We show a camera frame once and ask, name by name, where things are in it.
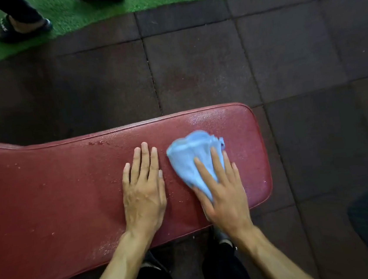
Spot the person's left hand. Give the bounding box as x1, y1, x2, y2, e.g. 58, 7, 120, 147
117, 140, 171, 241

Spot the person's right forearm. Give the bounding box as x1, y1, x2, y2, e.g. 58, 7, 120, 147
228, 214, 319, 279

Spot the person's right shoe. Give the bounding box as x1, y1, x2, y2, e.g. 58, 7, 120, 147
212, 224, 237, 254

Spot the person's left forearm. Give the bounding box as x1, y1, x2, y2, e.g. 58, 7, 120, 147
73, 228, 158, 279

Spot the person's left shoe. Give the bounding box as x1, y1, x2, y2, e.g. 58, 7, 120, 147
139, 249, 169, 275

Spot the person's shoe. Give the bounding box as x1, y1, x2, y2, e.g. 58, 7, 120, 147
212, 224, 237, 254
139, 249, 169, 275

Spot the light blue cleaning cloth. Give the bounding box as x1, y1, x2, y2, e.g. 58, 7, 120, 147
164, 127, 231, 206

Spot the red padded bench seat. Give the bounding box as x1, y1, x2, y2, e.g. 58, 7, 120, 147
0, 99, 283, 279

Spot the person's right leg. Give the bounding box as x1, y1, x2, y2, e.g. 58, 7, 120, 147
200, 238, 257, 279

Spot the person's right hand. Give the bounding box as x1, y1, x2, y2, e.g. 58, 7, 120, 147
188, 143, 255, 242

